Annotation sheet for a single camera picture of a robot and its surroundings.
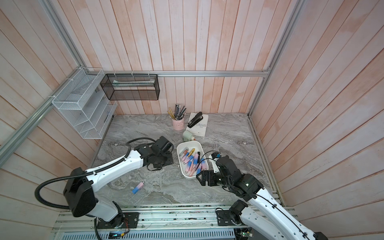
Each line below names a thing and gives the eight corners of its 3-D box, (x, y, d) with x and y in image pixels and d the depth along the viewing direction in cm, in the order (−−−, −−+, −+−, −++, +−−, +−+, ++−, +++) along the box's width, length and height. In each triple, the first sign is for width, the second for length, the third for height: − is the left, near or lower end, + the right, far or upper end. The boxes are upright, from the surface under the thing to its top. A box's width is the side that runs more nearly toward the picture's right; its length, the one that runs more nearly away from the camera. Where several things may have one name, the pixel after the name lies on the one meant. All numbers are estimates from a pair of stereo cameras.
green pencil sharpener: (188, 146, 101) (188, 142, 97) (180, 137, 106) (180, 133, 102) (194, 142, 103) (194, 137, 99) (186, 133, 108) (186, 129, 104)
